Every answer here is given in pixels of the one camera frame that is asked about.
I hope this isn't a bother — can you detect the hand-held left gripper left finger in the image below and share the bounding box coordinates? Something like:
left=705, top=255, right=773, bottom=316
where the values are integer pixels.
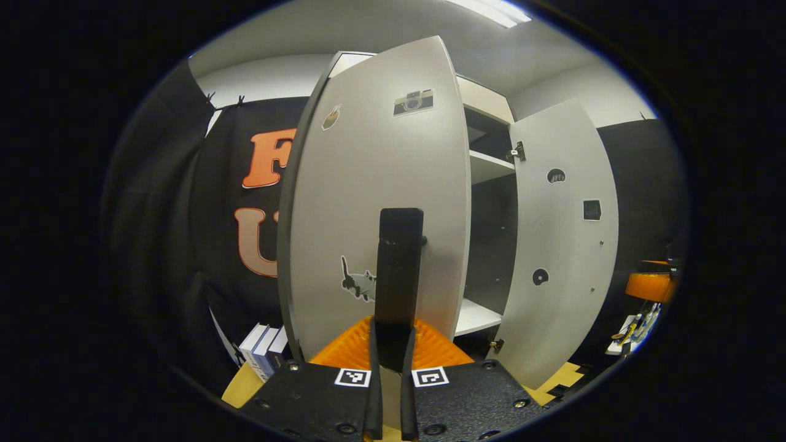
left=238, top=316, right=384, bottom=442

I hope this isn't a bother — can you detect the blue white book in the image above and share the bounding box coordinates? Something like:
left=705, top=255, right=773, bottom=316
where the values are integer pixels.
left=251, top=327, right=280, bottom=382

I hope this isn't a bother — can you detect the white tray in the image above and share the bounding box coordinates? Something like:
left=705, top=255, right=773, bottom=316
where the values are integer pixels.
left=605, top=314, right=645, bottom=357

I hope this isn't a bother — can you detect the white cabinet shelf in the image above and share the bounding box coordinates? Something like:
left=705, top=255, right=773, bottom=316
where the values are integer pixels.
left=470, top=149, right=516, bottom=185

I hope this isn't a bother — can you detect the beige cabinet door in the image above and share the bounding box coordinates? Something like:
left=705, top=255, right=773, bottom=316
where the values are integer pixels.
left=489, top=98, right=620, bottom=390
left=287, top=36, right=472, bottom=430

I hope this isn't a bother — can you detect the black backdrop cloth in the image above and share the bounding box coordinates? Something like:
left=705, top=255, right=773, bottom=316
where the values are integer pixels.
left=101, top=58, right=685, bottom=394

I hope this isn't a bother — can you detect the beige double-door shoe cabinet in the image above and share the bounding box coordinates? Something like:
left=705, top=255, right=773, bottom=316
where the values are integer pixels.
left=276, top=51, right=523, bottom=363

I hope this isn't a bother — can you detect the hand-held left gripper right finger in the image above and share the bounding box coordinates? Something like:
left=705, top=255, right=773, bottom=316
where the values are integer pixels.
left=400, top=317, right=547, bottom=442

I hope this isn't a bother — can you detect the dark blue book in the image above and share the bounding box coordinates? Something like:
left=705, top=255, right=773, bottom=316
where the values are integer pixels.
left=267, top=328, right=290, bottom=372

